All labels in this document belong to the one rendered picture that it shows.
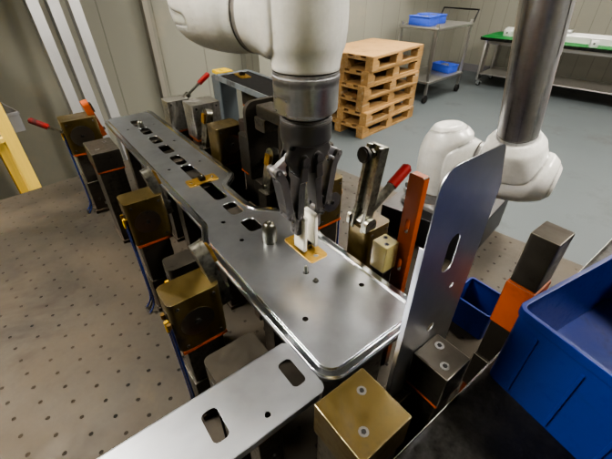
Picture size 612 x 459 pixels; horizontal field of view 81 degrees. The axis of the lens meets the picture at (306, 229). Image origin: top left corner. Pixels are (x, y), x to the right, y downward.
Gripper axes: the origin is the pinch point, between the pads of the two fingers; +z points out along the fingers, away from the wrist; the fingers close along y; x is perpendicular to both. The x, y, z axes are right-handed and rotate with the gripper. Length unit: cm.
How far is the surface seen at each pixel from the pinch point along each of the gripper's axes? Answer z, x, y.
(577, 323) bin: 6.9, 37.0, -23.5
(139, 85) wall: 38, -282, -48
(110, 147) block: 7, -78, 15
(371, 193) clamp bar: -3.0, 1.6, -14.0
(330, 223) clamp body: 15.0, -14.8, -19.1
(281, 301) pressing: 10.2, 3.3, 7.9
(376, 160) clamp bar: -9.2, 1.2, -14.9
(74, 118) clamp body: 4, -103, 20
